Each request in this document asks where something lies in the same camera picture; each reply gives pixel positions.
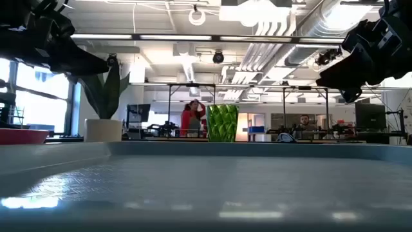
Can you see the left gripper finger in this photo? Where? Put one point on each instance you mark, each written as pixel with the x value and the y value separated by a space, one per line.
pixel 102 68
pixel 75 61

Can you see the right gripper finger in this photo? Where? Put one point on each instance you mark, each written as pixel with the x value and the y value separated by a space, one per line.
pixel 344 79
pixel 351 96

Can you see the pink round plate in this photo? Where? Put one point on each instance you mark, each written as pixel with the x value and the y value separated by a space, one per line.
pixel 22 137

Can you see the green faceted glass cup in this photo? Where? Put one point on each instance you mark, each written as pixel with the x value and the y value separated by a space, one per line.
pixel 222 124

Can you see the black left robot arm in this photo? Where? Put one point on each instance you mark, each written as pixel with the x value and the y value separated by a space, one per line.
pixel 11 29

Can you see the black background robot arm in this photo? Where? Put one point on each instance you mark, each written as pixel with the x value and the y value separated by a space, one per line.
pixel 164 129

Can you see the black computer monitor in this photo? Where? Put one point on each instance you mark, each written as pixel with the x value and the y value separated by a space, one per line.
pixel 370 116
pixel 138 112

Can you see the green snake plant leaves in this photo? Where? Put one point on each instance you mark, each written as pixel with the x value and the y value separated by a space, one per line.
pixel 107 96

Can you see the person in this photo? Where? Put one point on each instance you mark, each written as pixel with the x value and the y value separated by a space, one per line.
pixel 304 121
pixel 190 120

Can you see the white plant pot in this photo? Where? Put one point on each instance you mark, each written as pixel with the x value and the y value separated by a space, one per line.
pixel 103 130

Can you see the white rounded device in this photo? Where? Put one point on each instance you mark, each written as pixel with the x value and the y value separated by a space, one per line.
pixel 286 138

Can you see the blue storage bin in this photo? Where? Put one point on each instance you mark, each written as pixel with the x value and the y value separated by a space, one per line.
pixel 256 129

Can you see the black overhead light bar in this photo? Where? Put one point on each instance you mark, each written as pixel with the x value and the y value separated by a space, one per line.
pixel 215 38

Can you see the black ceiling camera on mount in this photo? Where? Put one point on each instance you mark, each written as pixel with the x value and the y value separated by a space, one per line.
pixel 326 57

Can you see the silver air duct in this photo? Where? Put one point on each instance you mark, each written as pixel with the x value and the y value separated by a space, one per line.
pixel 309 48

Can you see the black station frame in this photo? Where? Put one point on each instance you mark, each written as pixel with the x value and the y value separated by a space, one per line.
pixel 169 103
pixel 284 106

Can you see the black aluminium frame rail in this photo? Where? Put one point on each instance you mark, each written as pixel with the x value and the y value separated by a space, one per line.
pixel 64 140

